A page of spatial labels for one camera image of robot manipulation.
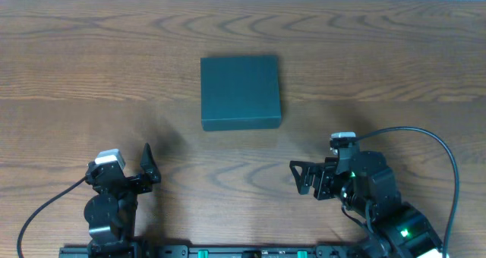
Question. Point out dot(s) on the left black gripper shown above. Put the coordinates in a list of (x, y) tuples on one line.
[(127, 181)]

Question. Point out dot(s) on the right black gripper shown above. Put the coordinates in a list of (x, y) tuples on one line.
[(317, 178)]

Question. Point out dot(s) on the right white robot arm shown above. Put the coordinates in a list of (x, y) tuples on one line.
[(366, 185)]

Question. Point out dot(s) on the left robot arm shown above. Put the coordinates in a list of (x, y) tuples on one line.
[(111, 214)]

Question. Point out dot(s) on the dark green box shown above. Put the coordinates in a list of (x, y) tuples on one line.
[(240, 93)]

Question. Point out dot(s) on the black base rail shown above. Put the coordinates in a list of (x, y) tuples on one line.
[(182, 251)]

